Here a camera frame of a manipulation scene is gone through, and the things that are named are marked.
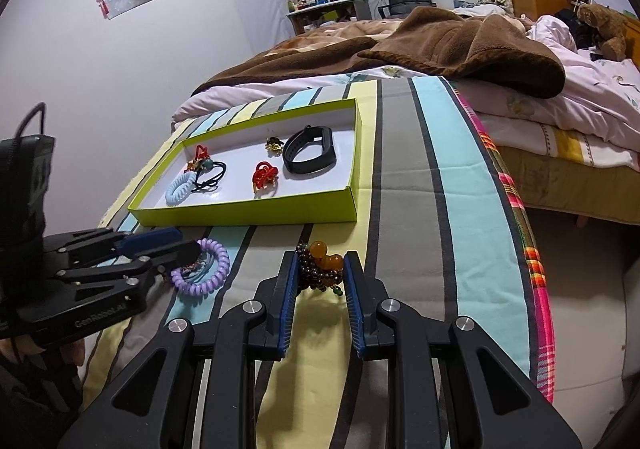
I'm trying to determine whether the brown fleece blanket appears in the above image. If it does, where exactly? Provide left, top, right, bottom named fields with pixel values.
left=191, top=5, right=567, bottom=100

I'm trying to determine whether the purple spiral hair tie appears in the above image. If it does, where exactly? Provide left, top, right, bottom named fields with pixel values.
left=170, top=238, right=231, bottom=298

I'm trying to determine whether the pale pink duvet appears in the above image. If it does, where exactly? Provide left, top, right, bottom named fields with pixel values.
left=172, top=15, right=640, bottom=170

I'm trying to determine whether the black smart band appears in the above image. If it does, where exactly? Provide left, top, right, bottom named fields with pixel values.
left=281, top=125, right=337, bottom=176

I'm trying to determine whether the person's left hand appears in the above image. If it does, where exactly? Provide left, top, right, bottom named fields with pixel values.
left=0, top=335, right=87, bottom=372

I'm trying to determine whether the wooden headboard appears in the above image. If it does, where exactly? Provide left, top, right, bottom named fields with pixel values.
left=622, top=16, right=640, bottom=70

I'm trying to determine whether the orange red hair clip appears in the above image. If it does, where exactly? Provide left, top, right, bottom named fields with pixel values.
left=186, top=144, right=211, bottom=172

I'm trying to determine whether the dark clothing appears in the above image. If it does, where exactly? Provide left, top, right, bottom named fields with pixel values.
left=555, top=6, right=593, bottom=50

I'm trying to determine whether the yellow mattress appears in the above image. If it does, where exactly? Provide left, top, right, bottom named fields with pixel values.
left=495, top=119, right=640, bottom=226

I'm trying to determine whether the blue spiral hair tie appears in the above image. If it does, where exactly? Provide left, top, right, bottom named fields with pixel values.
left=165, top=172, right=205, bottom=206

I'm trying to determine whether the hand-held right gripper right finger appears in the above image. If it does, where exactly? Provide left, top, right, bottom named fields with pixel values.
left=342, top=251, right=583, bottom=449

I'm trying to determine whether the brown teddy bear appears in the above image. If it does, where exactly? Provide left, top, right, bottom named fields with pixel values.
left=576, top=2, right=630, bottom=62

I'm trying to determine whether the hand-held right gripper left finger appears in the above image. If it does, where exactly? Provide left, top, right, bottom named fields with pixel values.
left=60, top=251, right=301, bottom=449

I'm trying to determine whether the striped bed sheet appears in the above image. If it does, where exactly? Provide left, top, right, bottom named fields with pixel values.
left=82, top=72, right=556, bottom=449

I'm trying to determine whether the green shallow cardboard tray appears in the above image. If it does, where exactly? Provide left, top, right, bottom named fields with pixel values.
left=127, top=98, right=376, bottom=226

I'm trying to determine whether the grey desk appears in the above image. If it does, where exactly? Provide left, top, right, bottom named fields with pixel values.
left=286, top=0, right=371, bottom=36

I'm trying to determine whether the black hair tie teal bead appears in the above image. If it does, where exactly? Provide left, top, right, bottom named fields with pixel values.
left=187, top=158, right=227, bottom=192

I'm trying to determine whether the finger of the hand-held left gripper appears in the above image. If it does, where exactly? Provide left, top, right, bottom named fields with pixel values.
left=42, top=227, right=183, bottom=262
left=55, top=239, right=201, bottom=286

